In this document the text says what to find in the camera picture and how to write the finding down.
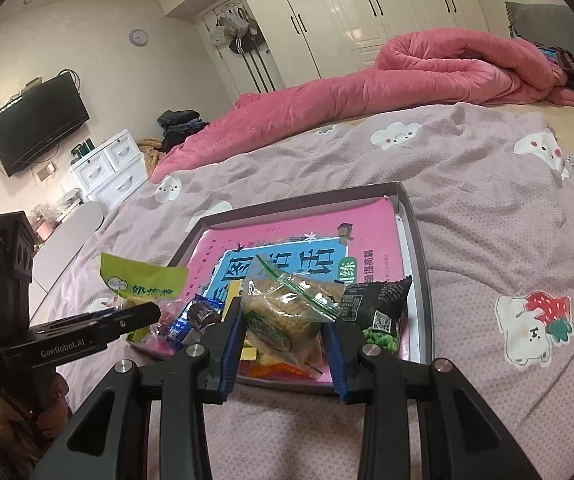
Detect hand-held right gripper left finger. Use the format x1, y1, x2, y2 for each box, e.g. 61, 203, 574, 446
27, 297, 245, 480

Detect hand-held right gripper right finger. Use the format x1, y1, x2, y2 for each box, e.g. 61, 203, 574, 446
321, 322, 542, 480

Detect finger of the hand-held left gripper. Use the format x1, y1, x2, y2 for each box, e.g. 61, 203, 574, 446
90, 302, 163, 343

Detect clear bag with green header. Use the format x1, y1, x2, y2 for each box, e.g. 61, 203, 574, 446
100, 252, 190, 348

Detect blue snack packet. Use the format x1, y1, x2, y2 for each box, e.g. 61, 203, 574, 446
166, 294, 229, 352

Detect orange cracker packet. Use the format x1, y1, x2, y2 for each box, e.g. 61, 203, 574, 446
239, 355, 324, 380

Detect yellow snack packet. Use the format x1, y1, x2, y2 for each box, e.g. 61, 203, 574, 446
227, 280, 260, 363

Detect black green pea packet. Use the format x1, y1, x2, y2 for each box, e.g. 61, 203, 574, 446
339, 275, 414, 358

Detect clear zip bag brown snack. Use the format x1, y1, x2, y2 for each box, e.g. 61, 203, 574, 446
241, 254, 344, 368

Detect dark shallow cardboard box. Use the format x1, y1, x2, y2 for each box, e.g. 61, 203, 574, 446
127, 180, 435, 396

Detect person's left hand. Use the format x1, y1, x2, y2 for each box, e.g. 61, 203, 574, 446
0, 374, 72, 456

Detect light grey rounded furniture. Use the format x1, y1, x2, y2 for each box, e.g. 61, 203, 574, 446
32, 201, 105, 296

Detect clear cosmetics organizer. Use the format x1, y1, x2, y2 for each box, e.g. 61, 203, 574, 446
27, 192, 83, 241

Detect dark green containers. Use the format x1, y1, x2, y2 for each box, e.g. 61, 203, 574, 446
70, 140, 95, 166

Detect white drawer cabinet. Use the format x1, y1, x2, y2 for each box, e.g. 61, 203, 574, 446
60, 130, 149, 208

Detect pink and blue book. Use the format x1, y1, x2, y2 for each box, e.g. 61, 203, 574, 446
187, 195, 410, 388

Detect tan fluffy blanket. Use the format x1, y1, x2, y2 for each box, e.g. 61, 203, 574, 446
137, 136, 165, 171

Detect pile of dark clothes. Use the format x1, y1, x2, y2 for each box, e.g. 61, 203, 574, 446
157, 109, 210, 153

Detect lilac printed bed cover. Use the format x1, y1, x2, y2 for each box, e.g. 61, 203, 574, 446
54, 100, 574, 480

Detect pink quilt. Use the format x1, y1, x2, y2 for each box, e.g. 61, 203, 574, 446
151, 30, 574, 183

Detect hanging bags on door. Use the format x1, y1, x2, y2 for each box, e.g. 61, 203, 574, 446
212, 2, 268, 93

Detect white wardrobe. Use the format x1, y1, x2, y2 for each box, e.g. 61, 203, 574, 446
167, 0, 518, 96

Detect striped dark clothes pile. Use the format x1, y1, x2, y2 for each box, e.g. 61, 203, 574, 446
512, 37, 574, 96

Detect grey headboard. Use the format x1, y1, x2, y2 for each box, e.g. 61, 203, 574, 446
504, 1, 574, 111

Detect black wall television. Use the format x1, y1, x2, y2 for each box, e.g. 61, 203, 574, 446
0, 75, 90, 177

